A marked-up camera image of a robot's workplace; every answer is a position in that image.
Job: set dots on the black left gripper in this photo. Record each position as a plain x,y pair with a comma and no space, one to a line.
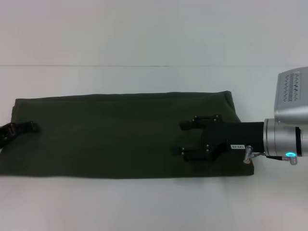
5,136

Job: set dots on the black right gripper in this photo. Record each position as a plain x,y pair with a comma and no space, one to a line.
238,136

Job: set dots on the dark green shirt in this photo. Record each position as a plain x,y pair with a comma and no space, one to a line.
96,137

